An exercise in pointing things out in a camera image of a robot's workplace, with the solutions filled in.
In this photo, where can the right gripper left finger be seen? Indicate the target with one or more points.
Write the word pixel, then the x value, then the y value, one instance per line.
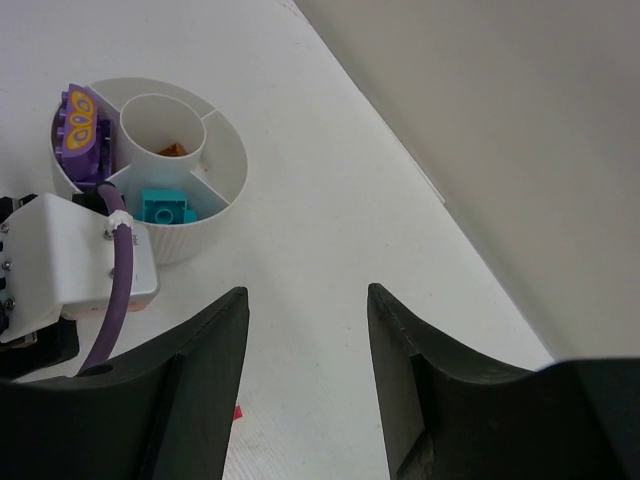
pixel 163 410

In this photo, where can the brown lego plate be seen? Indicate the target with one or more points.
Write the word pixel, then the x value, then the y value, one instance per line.
pixel 173 150

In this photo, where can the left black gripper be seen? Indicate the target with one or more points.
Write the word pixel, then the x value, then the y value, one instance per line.
pixel 44 348

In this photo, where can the purple butterfly lego brick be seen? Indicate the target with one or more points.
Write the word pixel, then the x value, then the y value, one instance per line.
pixel 82 138

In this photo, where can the white divided round container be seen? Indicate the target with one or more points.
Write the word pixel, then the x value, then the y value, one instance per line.
pixel 178 162

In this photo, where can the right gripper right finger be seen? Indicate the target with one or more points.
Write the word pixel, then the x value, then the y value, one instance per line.
pixel 450 412

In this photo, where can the teal square lego brick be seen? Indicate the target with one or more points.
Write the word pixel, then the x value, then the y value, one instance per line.
pixel 165 207

